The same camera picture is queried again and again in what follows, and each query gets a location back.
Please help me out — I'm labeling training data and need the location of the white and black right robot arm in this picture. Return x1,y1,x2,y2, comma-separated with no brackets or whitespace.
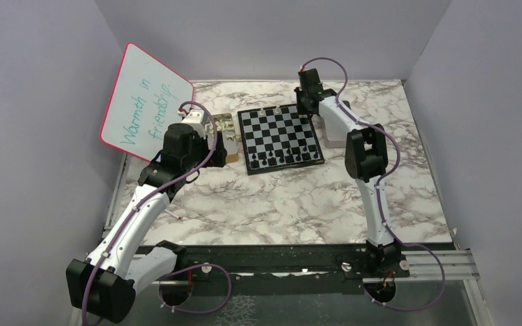
294,68,402,276

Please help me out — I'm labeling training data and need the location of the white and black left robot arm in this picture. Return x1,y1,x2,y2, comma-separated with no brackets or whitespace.
66,123,227,325

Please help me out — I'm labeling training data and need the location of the silver metal tin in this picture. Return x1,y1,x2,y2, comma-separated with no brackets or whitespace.
319,97,353,149

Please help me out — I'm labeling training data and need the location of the black and white chessboard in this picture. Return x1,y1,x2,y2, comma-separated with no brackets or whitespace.
237,104,324,175

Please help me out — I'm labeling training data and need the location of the red capped marker pen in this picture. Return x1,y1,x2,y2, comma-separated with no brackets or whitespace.
165,210,182,220

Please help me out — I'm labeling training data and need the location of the pink framed whiteboard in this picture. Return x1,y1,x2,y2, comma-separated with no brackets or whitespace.
99,43,194,161

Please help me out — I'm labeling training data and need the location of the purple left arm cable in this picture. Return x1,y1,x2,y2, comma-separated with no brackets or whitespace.
80,101,232,326

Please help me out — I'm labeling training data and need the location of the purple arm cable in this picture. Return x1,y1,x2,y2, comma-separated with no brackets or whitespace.
300,57,447,312
80,101,232,326

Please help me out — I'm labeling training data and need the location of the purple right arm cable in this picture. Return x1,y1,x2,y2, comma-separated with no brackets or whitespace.
300,57,447,312

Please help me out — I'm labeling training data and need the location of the aluminium extrusion rail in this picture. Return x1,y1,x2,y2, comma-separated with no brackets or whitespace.
398,250,481,282

